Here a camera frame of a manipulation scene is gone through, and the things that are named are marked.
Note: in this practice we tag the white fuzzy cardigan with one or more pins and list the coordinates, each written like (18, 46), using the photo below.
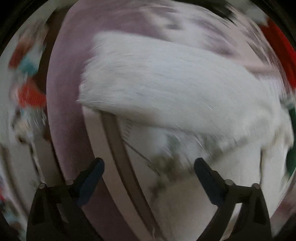
(173, 104)

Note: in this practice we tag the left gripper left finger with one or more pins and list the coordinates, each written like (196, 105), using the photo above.
(56, 212)

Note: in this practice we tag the red duvet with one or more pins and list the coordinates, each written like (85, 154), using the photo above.
(283, 49)

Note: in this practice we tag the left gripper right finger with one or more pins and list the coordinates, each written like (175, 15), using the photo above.
(253, 221)

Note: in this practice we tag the folded dark green sweater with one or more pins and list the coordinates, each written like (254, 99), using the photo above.
(290, 160)

